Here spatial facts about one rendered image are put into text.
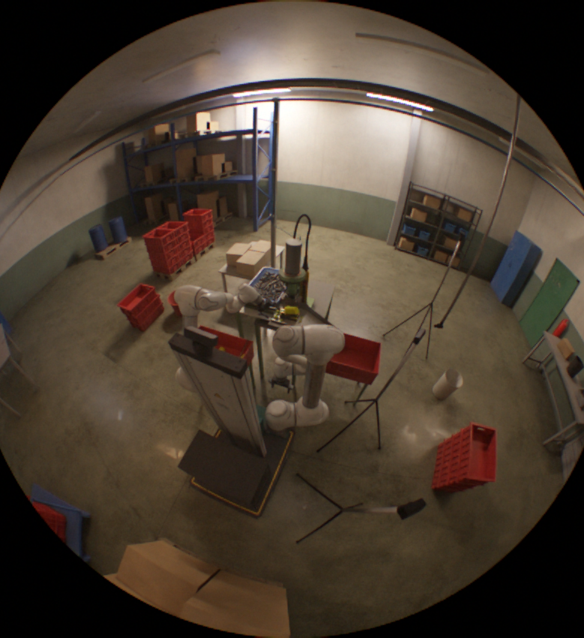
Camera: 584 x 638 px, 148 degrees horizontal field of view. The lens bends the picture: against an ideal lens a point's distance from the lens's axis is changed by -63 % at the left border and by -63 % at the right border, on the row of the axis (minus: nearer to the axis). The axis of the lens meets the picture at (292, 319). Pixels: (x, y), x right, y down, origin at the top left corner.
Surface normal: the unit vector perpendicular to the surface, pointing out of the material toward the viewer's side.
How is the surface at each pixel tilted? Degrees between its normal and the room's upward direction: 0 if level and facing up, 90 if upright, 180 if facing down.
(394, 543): 0
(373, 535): 0
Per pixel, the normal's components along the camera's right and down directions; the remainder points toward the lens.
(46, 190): 0.95, 0.26
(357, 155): -0.32, 0.64
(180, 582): 0.05, -0.72
